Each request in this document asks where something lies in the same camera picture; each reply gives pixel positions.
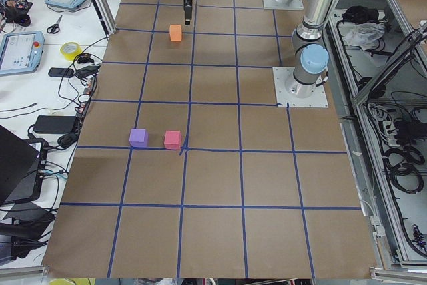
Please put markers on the orange foam block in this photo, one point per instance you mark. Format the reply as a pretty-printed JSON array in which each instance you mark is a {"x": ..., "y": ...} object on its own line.
[{"x": 175, "y": 33}]

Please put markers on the yellow tape roll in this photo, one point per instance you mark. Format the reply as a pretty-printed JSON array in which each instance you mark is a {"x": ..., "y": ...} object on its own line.
[{"x": 71, "y": 50}]

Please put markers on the black power strip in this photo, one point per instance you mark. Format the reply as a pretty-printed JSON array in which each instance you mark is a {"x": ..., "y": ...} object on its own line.
[{"x": 84, "y": 100}]

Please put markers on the grey phone device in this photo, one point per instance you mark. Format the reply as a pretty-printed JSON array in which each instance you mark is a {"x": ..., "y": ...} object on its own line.
[{"x": 61, "y": 72}]

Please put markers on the pink foam block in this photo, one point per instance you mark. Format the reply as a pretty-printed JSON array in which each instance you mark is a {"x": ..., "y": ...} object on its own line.
[{"x": 172, "y": 140}]

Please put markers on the purple foam block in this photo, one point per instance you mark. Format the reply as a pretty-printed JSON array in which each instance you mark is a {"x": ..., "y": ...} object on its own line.
[{"x": 139, "y": 138}]

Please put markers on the blue teach pendant near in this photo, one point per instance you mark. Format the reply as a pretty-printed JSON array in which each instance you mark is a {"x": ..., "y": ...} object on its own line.
[{"x": 21, "y": 52}]

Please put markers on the black power adapter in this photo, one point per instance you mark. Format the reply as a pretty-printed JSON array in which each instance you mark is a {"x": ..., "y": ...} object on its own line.
[{"x": 50, "y": 124}]

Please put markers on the white crumpled cloth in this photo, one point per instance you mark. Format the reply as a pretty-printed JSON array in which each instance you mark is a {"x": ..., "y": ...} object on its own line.
[{"x": 366, "y": 35}]

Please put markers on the black laptop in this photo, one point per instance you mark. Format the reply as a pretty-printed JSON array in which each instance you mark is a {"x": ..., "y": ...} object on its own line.
[{"x": 22, "y": 163}]

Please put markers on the black handled scissors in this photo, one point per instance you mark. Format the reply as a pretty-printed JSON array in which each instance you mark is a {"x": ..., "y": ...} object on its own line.
[{"x": 54, "y": 28}]

